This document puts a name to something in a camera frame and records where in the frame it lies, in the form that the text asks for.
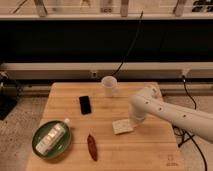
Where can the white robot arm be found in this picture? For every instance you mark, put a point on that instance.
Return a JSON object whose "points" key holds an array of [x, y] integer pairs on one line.
{"points": [[145, 101]]}

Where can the black equipment at left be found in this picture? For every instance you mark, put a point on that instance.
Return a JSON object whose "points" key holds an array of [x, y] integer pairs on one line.
{"points": [[7, 103]]}

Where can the translucent plastic cup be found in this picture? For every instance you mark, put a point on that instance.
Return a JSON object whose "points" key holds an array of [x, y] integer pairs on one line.
{"points": [[109, 84]]}

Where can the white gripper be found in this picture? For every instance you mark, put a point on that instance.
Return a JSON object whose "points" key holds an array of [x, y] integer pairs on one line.
{"points": [[138, 117]]}

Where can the white plastic bottle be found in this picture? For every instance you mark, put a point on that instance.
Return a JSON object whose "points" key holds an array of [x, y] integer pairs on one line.
{"points": [[52, 136]]}

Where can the white sponge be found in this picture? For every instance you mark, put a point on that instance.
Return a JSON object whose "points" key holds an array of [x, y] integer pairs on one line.
{"points": [[122, 126]]}

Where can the green plate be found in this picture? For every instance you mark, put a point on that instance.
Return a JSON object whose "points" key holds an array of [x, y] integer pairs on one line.
{"points": [[51, 140]]}

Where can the black smartphone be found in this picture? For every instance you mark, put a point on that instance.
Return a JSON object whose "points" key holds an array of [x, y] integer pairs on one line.
{"points": [[85, 105]]}

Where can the wall power outlet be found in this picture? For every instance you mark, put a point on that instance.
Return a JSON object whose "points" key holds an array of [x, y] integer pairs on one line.
{"points": [[94, 74]]}

